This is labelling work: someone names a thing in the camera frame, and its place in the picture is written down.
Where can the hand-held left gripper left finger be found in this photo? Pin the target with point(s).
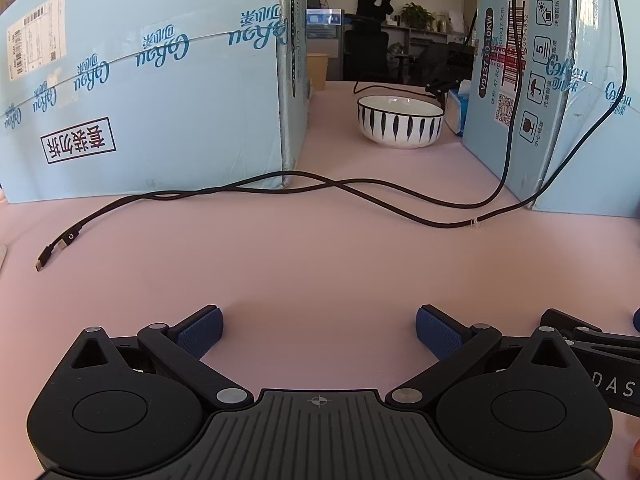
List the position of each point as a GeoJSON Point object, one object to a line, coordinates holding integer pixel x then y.
{"type": "Point", "coordinates": [202, 330]}

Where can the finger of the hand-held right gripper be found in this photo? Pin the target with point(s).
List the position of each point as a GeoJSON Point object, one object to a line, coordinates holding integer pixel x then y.
{"type": "Point", "coordinates": [636, 321]}
{"type": "Point", "coordinates": [560, 320]}

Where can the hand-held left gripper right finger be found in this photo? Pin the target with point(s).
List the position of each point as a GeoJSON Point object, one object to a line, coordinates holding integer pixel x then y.
{"type": "Point", "coordinates": [440, 332]}

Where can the person's right hand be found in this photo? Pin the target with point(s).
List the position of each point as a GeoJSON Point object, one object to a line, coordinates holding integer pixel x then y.
{"type": "Point", "coordinates": [636, 454]}

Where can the light blue labelled cardboard box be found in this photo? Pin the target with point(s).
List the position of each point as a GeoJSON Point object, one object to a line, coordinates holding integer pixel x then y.
{"type": "Point", "coordinates": [585, 170]}

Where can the white bowl with black stripes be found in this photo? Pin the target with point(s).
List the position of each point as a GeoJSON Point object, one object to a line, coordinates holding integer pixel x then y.
{"type": "Point", "coordinates": [400, 125]}

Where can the blue tissue pack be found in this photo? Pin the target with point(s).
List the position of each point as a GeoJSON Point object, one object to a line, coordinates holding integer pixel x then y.
{"type": "Point", "coordinates": [457, 110]}

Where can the large light blue cardboard box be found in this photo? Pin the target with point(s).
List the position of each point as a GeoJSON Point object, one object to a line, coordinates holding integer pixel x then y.
{"type": "Point", "coordinates": [150, 110]}

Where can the black robot gripper device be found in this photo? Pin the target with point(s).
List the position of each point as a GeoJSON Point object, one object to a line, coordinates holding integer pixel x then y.
{"type": "Point", "coordinates": [445, 85]}

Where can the white office desk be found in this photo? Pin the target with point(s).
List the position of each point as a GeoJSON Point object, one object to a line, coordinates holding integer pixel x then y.
{"type": "Point", "coordinates": [425, 40]}

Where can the green potted plant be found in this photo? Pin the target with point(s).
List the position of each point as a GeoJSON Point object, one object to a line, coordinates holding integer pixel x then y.
{"type": "Point", "coordinates": [417, 15]}

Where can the blue and white appliance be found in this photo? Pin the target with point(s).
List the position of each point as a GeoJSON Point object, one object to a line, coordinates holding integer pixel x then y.
{"type": "Point", "coordinates": [322, 25]}

